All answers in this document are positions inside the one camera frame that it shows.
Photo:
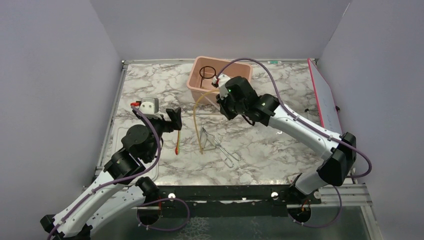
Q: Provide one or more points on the pink plastic bin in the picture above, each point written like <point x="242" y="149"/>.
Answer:
<point x="236" y="69"/>

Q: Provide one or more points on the pink framed whiteboard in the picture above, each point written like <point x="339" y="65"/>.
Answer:
<point x="326" y="106"/>

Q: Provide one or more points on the green white marker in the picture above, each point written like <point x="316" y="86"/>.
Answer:
<point x="274" y="62"/>

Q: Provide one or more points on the white plastic tray lid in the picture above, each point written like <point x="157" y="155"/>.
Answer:
<point x="137" y="150"/>

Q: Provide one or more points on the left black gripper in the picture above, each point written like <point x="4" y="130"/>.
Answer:
<point x="175" y="117"/>

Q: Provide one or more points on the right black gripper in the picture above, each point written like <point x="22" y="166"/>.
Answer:
<point x="222" y="103"/>

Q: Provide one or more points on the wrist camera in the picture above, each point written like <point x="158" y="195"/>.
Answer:
<point x="149" y="106"/>
<point x="220" y="82"/>

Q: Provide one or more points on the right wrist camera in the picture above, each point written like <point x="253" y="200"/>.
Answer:
<point x="220" y="82"/>

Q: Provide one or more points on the red yellow green spoon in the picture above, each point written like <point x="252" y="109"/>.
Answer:
<point x="177" y="147"/>

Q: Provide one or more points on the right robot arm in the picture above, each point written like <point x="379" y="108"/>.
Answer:
<point x="334" y="149"/>

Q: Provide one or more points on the black wire tripod stand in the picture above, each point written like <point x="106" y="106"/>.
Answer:
<point x="206" y="73"/>

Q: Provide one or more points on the black base frame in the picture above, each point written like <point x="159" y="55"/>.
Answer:
<point x="207" y="201"/>

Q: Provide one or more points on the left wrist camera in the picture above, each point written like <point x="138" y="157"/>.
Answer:
<point x="149" y="106"/>

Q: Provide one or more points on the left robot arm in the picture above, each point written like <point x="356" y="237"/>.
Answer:
<point x="122" y="183"/>

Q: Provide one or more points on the metal crucible tongs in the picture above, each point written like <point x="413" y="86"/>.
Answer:
<point x="230" y="157"/>

